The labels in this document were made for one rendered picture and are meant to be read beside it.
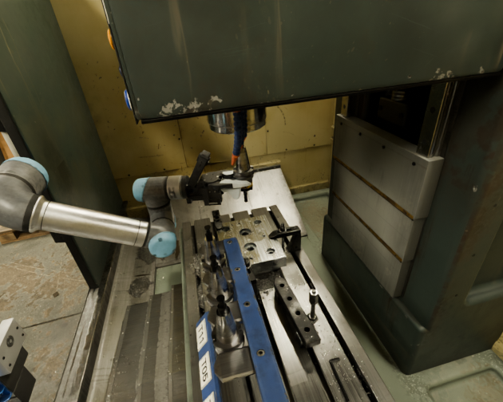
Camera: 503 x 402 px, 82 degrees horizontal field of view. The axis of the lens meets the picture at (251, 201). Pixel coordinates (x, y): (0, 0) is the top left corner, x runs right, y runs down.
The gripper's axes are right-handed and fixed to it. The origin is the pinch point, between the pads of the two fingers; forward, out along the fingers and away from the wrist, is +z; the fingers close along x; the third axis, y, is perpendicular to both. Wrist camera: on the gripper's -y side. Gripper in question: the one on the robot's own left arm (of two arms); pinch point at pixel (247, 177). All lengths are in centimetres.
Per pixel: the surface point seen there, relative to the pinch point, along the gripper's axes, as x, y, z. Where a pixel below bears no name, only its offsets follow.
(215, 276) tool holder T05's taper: 34.9, 5.6, -5.8
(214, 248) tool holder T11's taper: 24.1, 7.0, -7.7
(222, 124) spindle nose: 7.5, -18.6, -4.2
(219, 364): 50, 13, -4
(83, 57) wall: -81, -33, -84
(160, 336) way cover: 12, 59, -39
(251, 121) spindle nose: 6.8, -18.7, 3.2
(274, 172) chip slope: -104, 50, 9
